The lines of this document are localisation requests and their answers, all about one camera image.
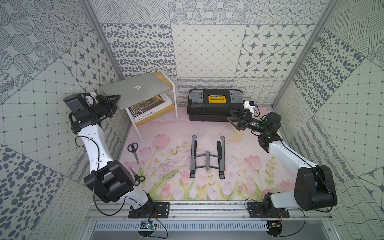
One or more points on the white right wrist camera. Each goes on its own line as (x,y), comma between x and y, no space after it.
(250,105)

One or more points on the aluminium mounting rail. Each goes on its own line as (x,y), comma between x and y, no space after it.
(194,210)

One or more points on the green circuit board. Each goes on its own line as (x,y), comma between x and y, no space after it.
(150,226)

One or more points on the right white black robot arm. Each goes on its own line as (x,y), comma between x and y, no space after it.
(314,187)

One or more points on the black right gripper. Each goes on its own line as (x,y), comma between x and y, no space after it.
(246,114)

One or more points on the blue handled scissors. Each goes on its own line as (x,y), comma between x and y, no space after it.
(132,148)

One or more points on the black handled scissors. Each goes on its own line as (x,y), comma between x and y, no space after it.
(137,178)

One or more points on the black plastic toolbox yellow handle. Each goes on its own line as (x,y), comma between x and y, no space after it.
(213,105)

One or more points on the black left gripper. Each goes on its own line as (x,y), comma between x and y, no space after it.
(103,105)

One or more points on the white wooden two-tier shelf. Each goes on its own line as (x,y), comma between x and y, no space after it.
(172,95)

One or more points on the grey folding laptop stand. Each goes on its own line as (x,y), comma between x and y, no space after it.
(220,156)

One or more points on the pink floral table mat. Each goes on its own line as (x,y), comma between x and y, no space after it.
(183,160)

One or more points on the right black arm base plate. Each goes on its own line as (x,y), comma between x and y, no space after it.
(262,211)

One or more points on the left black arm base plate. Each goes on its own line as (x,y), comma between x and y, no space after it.
(158,210)

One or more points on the silver grey laptop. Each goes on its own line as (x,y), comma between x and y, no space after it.
(136,89)

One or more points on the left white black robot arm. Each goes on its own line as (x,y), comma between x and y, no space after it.
(109,180)

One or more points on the white Folio book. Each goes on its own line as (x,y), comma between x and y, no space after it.
(149,107)

